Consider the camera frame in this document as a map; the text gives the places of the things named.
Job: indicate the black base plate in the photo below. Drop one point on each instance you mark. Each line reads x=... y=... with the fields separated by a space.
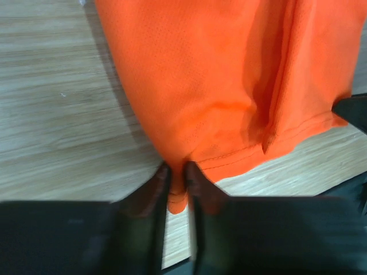
x=353 y=189

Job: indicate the orange t-shirt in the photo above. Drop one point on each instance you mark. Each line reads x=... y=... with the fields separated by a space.
x=232 y=84

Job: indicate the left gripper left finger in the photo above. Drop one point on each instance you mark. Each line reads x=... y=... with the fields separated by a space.
x=87 y=237

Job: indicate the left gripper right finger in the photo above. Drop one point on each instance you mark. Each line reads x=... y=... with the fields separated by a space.
x=318 y=234

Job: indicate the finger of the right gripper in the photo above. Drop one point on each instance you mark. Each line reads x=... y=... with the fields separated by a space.
x=353 y=110

